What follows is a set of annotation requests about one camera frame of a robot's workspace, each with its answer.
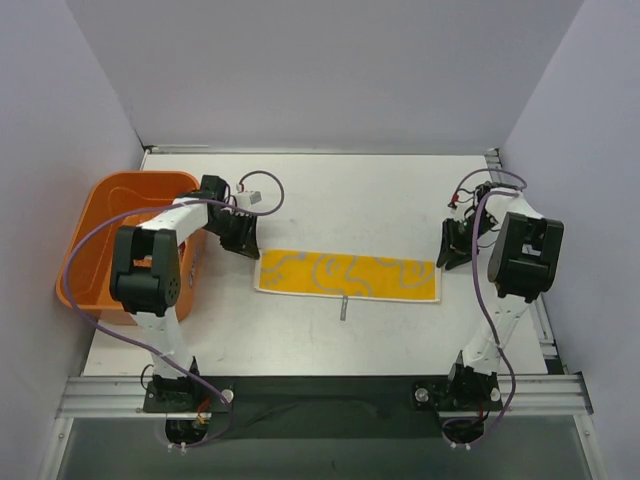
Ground grey yellow towel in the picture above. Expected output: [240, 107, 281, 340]
[254, 249, 441, 303]

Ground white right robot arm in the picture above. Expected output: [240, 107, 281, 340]
[436, 182, 564, 410]

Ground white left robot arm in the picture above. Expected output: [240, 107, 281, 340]
[110, 175, 261, 412]

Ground orange plastic basket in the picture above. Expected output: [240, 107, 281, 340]
[69, 171, 206, 326]

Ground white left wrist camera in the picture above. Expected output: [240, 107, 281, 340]
[235, 190, 262, 209]

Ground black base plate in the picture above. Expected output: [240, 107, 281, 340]
[142, 375, 502, 443]

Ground aluminium front rail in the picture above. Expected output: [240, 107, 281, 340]
[57, 374, 593, 418]

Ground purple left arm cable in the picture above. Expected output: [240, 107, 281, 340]
[66, 170, 286, 449]

